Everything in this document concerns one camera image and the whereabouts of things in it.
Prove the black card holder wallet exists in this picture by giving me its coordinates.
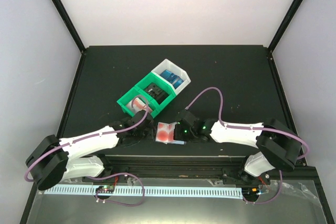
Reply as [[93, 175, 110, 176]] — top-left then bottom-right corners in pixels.
[[154, 121, 187, 146]]

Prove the purple cable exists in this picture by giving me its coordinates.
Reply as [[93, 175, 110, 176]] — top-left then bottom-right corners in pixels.
[[24, 97, 150, 207], [185, 87, 310, 206]]

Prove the blue card stack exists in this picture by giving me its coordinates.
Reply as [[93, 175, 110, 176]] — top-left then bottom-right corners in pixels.
[[160, 70, 184, 89]]

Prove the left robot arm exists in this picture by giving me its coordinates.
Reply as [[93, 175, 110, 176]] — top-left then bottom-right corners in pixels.
[[24, 110, 154, 190]]

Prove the black card stack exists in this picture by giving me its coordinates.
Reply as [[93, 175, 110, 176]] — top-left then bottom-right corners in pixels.
[[144, 83, 169, 104]]

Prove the green bin with red cards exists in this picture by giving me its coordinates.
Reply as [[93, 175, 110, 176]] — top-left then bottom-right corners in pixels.
[[117, 87, 159, 118]]

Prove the controller board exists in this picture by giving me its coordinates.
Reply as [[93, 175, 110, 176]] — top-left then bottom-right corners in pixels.
[[96, 185, 115, 194], [242, 187, 262, 195]]

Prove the left black frame post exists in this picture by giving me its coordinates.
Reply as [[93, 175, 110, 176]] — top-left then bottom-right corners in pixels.
[[35, 0, 87, 54]]

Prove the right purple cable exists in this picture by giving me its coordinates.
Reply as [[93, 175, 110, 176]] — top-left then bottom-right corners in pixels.
[[185, 87, 310, 206]]

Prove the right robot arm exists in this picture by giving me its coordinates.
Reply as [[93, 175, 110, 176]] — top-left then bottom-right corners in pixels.
[[173, 110, 302, 185]]

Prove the right controller board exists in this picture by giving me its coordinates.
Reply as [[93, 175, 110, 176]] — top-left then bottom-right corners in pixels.
[[242, 187, 262, 195]]

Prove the blue slotted cable duct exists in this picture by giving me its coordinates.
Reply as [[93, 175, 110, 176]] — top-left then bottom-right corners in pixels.
[[44, 184, 243, 199]]

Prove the black frame post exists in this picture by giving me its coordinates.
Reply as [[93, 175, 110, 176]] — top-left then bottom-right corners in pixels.
[[35, 0, 87, 54], [267, 0, 320, 53]]

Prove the right black frame post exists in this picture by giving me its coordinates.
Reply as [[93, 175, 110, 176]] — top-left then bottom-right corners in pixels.
[[267, 0, 320, 53]]

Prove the left controller board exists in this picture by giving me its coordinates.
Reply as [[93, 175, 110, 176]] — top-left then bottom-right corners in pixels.
[[96, 185, 115, 194]]

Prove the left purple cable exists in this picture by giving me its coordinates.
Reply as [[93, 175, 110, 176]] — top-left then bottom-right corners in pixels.
[[24, 97, 150, 207]]

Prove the red white card stack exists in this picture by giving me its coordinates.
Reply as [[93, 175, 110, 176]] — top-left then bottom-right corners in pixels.
[[126, 97, 147, 114]]

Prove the green bin with black cards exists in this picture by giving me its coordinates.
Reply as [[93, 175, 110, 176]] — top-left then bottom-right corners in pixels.
[[135, 72, 176, 113]]

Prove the white bin with blue cards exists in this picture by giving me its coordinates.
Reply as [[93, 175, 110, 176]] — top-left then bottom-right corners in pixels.
[[151, 59, 191, 95]]

